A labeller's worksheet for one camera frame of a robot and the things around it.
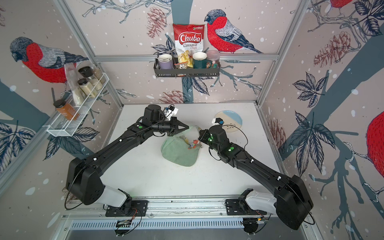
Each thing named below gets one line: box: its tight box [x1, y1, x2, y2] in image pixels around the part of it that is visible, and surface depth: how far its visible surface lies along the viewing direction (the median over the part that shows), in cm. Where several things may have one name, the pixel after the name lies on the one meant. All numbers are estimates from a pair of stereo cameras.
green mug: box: [192, 51, 213, 69], surface depth 85 cm
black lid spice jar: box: [77, 78, 98, 98], surface depth 79 cm
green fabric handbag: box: [161, 125, 202, 167], surface depth 81 cm
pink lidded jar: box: [206, 50, 221, 69], surface depth 86 cm
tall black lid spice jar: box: [78, 66, 103, 91], surface depth 82 cm
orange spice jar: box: [53, 99, 80, 121], surface depth 68 cm
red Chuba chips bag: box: [172, 23, 205, 56], surface depth 81 cm
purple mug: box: [156, 54, 173, 70], surface depth 85 cm
